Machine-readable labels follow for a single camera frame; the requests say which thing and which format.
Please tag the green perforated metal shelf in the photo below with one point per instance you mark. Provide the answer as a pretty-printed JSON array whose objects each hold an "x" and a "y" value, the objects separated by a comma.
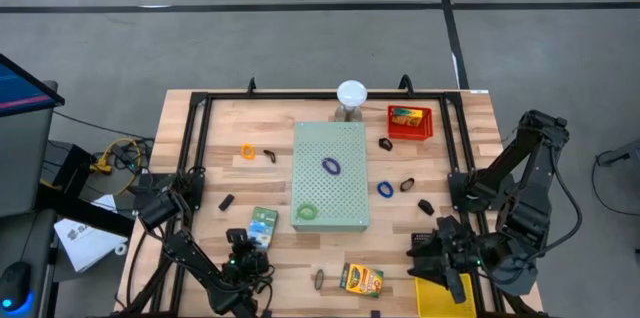
[{"x": 345, "y": 193}]

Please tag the white globe table lamp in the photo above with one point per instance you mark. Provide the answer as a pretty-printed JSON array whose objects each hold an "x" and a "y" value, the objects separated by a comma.
[{"x": 352, "y": 93}]

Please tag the white label sticker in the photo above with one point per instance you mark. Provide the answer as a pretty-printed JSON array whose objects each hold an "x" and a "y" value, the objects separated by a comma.
[{"x": 479, "y": 91}]

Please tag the white tape roll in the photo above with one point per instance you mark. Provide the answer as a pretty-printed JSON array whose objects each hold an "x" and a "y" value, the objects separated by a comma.
[{"x": 116, "y": 249}]

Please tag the black floor stand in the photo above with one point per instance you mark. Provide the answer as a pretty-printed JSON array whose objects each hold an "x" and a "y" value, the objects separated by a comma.
[{"x": 75, "y": 208}]

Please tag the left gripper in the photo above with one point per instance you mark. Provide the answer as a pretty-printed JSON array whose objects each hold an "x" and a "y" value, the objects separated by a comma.
[{"x": 245, "y": 263}]

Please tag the black plastic basket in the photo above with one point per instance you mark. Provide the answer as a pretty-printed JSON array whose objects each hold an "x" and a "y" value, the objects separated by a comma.
[{"x": 419, "y": 238}]

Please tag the black computer mouse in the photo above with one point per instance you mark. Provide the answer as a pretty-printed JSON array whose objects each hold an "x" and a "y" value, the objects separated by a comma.
[{"x": 14, "y": 280}]

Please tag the small white paper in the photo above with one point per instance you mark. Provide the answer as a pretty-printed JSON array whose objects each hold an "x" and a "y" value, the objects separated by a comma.
[{"x": 105, "y": 203}]

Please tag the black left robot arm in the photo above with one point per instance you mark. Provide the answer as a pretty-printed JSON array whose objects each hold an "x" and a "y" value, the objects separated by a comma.
[{"x": 195, "y": 263}]

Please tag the yellow green crayon box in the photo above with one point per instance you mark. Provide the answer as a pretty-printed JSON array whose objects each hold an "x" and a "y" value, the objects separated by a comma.
[
  {"x": 263, "y": 223},
  {"x": 407, "y": 118},
  {"x": 361, "y": 280}
]

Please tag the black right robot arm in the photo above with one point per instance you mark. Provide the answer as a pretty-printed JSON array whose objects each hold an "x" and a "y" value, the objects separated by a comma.
[{"x": 530, "y": 208}]

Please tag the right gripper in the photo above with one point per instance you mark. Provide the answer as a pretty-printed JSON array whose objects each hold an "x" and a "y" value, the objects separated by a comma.
[{"x": 460, "y": 253}]

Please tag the dark grey side desk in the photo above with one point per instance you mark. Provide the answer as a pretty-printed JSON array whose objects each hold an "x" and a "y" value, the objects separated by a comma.
[{"x": 37, "y": 243}]

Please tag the black metal table frame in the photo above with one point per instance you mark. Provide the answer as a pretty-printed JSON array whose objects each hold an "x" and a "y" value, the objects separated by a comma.
[{"x": 325, "y": 95}]

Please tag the monitor with blue screen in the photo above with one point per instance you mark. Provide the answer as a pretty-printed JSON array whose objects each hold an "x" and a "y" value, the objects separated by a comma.
[{"x": 20, "y": 90}]

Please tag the red plastic basket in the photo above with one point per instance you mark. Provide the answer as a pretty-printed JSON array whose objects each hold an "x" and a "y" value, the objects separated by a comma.
[{"x": 395, "y": 133}]

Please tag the yellow plastic basket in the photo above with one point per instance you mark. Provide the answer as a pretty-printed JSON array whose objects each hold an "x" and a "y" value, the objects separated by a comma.
[{"x": 435, "y": 303}]

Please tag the large white paper sheet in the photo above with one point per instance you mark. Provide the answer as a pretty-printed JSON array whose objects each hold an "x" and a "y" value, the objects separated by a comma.
[{"x": 85, "y": 248}]

